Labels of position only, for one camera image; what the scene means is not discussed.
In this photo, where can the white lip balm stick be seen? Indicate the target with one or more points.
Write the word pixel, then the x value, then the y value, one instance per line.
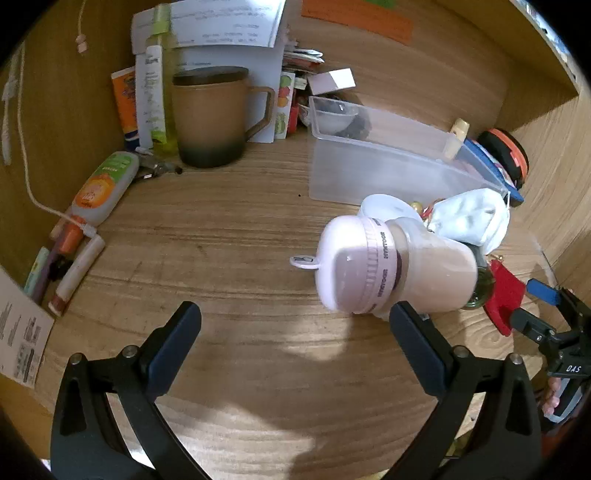
pixel 78 272

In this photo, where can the orange marker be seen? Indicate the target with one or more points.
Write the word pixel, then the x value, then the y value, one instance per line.
pixel 70 237

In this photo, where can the metal keys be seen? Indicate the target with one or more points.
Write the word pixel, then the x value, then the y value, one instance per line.
pixel 154 166

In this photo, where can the brown ceramic mug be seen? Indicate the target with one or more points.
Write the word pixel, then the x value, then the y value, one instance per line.
pixel 212 120

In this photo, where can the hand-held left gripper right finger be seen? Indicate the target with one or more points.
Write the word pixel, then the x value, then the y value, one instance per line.
pixel 418 350

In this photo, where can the orange and black zip case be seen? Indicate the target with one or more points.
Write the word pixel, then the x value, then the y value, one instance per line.
pixel 508 147

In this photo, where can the small cream bottle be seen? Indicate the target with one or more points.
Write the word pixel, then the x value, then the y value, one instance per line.
pixel 456 136

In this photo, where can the blue snack packet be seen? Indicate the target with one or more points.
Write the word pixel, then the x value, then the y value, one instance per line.
pixel 489 168

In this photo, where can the wooden desktop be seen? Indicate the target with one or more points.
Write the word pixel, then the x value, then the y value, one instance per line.
pixel 231 240

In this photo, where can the white printed leaflet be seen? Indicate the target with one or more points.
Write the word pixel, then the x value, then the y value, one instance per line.
pixel 21 332

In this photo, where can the clear plastic storage box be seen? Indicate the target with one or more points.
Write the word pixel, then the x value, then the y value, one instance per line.
pixel 369 161

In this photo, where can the clear plastic bowl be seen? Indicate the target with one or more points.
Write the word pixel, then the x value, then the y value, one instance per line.
pixel 334 117

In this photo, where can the orange printed tube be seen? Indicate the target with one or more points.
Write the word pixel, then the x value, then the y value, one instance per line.
pixel 125 101

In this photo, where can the small white box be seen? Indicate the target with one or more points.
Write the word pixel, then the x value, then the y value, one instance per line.
pixel 330 82

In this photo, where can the orange and green lotion tube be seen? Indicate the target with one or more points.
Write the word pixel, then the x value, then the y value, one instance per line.
pixel 104 187

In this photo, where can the person's right hand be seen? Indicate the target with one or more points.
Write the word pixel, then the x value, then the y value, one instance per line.
pixel 551 399

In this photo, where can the pink-lid baby bottle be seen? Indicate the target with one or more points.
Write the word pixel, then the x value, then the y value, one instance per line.
pixel 415 272

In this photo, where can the purple pen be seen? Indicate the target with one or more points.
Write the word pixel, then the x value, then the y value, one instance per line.
pixel 46 277

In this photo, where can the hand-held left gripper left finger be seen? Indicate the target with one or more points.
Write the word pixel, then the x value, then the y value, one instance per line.
pixel 173 350

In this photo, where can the large white paper sheet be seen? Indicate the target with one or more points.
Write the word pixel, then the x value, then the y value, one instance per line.
pixel 263 64

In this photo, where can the orange paper note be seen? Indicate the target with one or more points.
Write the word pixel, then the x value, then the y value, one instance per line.
pixel 360 21

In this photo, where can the pile of small packets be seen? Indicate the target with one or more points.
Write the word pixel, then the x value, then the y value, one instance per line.
pixel 300 60

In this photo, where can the green glass ornament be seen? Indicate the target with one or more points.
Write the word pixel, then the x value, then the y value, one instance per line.
pixel 482 288

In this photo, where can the fruit print carton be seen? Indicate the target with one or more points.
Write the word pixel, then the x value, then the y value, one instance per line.
pixel 284 106

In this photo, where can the white round lid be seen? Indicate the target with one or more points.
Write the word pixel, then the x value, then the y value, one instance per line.
pixel 381 205

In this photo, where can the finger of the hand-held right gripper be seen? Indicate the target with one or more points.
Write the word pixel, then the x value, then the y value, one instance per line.
pixel 533 327
pixel 542 290

